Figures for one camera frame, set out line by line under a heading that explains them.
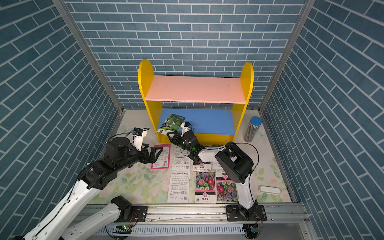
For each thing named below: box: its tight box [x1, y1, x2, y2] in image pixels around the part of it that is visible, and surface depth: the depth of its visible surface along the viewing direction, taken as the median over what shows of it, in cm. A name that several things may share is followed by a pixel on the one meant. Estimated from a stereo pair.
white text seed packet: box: [171, 146, 191, 171], surface depth 93 cm
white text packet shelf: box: [167, 170, 190, 203], surface depth 84 cm
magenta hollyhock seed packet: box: [192, 163, 212, 172], surface depth 91 cm
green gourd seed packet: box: [157, 113, 186, 136], surface depth 95 cm
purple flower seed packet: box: [213, 162, 224, 170], surface depth 92 cm
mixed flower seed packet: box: [195, 171, 216, 204], surface depth 84 cm
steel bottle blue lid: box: [243, 116, 263, 143], surface depth 94 cm
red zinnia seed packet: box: [215, 170, 239, 204], surface depth 83 cm
